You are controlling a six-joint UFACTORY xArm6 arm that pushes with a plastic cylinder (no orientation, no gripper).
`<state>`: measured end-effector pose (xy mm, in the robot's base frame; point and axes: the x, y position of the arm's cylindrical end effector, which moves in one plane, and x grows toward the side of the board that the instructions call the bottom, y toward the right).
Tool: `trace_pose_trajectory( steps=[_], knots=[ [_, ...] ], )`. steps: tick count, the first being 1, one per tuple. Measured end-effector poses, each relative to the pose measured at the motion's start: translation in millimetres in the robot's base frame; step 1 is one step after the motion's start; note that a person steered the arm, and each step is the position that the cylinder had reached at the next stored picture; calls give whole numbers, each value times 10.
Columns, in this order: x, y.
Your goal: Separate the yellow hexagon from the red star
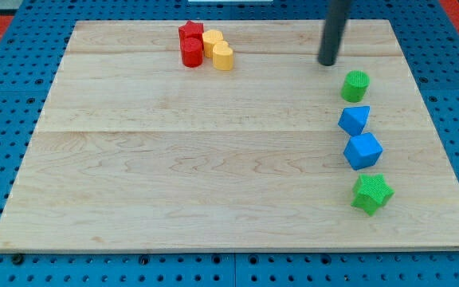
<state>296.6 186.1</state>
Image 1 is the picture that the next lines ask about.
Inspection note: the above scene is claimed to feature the yellow hexagon block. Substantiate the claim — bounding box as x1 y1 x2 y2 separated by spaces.
202 29 224 58

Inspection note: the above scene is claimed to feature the red star block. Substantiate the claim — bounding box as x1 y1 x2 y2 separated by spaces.
178 20 204 41

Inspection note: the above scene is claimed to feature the green star block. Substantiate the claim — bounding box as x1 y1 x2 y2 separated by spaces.
351 174 395 216

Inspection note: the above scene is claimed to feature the yellow heart block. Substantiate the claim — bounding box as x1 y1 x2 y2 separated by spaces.
212 41 234 71

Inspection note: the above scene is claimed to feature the light wooden board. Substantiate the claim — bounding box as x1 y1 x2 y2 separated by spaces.
0 20 459 254

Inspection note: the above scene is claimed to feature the red cylinder block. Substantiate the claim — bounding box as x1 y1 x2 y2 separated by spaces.
180 37 203 68

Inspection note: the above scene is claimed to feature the blue triangle block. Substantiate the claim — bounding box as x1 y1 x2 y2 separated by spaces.
338 106 371 136

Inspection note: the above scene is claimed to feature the blue cube block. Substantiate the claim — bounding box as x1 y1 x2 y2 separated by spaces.
343 132 383 170

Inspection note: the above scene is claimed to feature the green cylinder block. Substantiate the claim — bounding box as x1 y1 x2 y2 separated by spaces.
340 70 371 103

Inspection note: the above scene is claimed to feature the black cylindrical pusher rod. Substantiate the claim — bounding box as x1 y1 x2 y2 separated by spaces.
318 0 352 66

